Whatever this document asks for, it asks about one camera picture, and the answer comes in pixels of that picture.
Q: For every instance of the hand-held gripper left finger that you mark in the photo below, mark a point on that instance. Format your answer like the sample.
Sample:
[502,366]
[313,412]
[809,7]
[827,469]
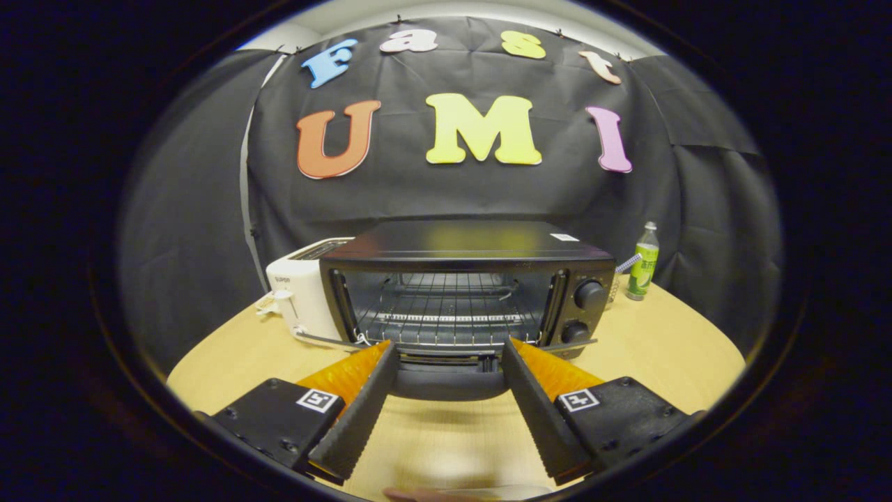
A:
[366,408]

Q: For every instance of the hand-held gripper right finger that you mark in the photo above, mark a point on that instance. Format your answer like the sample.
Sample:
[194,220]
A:
[533,408]

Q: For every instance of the black toaster oven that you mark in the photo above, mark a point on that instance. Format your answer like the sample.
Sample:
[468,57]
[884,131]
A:
[467,240]

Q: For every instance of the white pop-up toaster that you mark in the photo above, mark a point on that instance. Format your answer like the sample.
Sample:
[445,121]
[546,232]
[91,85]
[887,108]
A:
[303,293]

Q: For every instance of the white rectangular plate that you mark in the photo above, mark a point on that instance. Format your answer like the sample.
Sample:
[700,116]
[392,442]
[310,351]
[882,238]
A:
[516,492]

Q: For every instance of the green label drink bottle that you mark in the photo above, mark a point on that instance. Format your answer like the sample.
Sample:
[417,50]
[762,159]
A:
[644,268]

